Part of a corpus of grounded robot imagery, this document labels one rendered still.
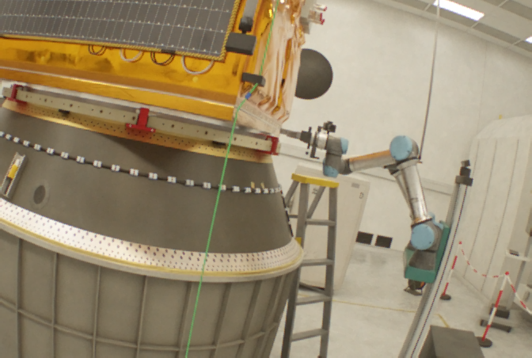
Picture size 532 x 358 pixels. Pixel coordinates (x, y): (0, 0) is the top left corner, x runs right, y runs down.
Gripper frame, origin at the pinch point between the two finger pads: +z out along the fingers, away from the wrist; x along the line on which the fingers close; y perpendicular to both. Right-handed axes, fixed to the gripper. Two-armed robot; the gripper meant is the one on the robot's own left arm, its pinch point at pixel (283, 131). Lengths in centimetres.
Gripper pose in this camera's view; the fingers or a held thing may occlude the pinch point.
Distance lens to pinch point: 238.0
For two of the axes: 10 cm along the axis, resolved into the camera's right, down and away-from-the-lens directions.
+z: -9.7, -2.3, 1.3
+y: 2.2, -9.7, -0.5
